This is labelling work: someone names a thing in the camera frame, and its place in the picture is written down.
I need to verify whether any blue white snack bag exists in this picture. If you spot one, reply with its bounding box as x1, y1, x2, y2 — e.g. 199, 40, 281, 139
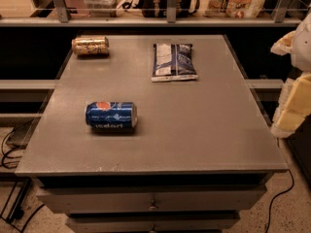
152, 44, 198, 82

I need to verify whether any black backpack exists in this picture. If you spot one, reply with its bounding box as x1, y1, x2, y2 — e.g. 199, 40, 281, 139
137, 0, 200, 17

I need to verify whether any grey drawer cabinet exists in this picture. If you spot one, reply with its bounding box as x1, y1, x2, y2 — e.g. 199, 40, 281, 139
17, 35, 287, 233

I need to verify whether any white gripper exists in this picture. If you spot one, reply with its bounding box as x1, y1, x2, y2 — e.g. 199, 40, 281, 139
270, 14, 311, 138

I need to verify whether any blue pepsi can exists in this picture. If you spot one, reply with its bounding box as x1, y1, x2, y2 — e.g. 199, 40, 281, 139
86, 102, 137, 130

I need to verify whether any metal railing shelf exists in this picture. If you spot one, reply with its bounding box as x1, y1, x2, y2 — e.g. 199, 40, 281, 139
0, 0, 311, 27

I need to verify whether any colourful printed bag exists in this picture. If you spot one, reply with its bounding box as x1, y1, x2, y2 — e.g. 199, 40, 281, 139
204, 0, 265, 18

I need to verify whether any gold drink can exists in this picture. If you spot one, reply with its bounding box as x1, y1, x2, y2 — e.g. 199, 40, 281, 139
72, 37, 109, 56

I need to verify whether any black cable right floor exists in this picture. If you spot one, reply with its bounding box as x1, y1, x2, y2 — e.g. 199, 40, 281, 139
264, 169, 295, 233

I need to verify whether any black cables left floor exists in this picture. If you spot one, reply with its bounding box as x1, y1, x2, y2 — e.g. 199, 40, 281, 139
0, 119, 45, 233

